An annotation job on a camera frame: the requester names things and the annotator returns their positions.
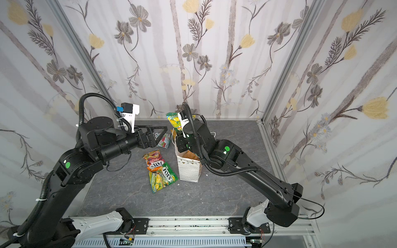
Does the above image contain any teal mint candy bag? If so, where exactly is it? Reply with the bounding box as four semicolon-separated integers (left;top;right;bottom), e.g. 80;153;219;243
157;133;172;149

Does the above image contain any green spring candy bag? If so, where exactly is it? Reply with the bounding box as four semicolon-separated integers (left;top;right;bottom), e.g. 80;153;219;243
166;112;182;131

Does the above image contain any orange fruits candy bag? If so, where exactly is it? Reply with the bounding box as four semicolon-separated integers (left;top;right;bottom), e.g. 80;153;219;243
143;150;165;173

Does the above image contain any white patterned paper bag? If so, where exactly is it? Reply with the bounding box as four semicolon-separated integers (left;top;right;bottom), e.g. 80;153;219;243
171;129;203;182

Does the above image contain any green tea candy bag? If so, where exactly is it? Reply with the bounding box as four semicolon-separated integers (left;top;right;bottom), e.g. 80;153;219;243
149;163;179;193

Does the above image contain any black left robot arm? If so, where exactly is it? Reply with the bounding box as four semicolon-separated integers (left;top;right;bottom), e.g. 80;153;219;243
1;117;168;248

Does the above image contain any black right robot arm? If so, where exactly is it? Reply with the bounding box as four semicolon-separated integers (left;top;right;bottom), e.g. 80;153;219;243
176;119;303;228

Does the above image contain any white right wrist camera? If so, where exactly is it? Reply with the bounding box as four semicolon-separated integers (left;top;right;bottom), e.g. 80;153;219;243
178;111;190;138

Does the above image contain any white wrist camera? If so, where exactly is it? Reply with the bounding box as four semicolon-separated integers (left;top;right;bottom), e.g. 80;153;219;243
178;111;190;138
116;103;140;133

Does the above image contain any black right corrugated cable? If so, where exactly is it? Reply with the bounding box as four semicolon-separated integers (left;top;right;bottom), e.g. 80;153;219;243
181;102;259;177

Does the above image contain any black corrugated cable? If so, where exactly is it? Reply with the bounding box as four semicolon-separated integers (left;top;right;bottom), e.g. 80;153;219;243
78;92;125;125
181;102;259;177

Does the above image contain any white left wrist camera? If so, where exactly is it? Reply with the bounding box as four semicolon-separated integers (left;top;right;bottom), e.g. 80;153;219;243
116;103;140;133

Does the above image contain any black left corrugated cable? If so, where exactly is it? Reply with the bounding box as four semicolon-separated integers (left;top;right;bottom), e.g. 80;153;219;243
78;92;125;125

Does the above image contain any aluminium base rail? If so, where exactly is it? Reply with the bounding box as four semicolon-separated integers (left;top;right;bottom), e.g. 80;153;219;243
61;215;317;248

